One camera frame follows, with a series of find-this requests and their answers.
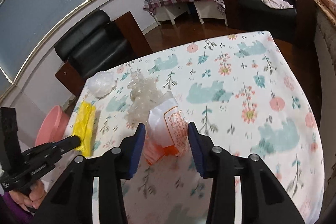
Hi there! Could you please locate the clear plastic wrap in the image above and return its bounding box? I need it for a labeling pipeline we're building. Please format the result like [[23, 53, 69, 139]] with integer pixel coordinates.
[[125, 73, 163, 128]]

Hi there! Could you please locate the white plastic bag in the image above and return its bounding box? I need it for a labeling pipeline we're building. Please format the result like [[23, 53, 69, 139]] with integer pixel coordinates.
[[87, 72, 116, 98]]

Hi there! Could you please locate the white orange snack packet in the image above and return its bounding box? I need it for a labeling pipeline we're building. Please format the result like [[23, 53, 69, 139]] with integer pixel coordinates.
[[143, 92, 188, 165]]

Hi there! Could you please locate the bed with brown blanket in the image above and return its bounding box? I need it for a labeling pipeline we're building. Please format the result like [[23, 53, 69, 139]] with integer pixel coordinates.
[[314, 0, 335, 98]]

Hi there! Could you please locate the yellow plastic wrapper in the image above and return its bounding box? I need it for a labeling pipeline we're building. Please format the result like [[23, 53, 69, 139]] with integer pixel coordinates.
[[72, 101, 96, 157]]

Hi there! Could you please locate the floral white tablecloth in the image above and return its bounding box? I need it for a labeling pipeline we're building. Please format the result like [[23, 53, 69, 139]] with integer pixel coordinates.
[[64, 31, 325, 223]]

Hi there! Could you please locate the left hand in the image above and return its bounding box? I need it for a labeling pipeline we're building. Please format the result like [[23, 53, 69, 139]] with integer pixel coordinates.
[[9, 180, 46, 212]]

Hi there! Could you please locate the black leather armchair left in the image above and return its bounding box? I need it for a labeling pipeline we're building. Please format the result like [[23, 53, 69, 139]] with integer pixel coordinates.
[[54, 10, 153, 97]]

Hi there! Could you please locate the pink plastic trash bin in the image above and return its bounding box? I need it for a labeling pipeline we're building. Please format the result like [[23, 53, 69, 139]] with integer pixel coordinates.
[[35, 105, 70, 146]]

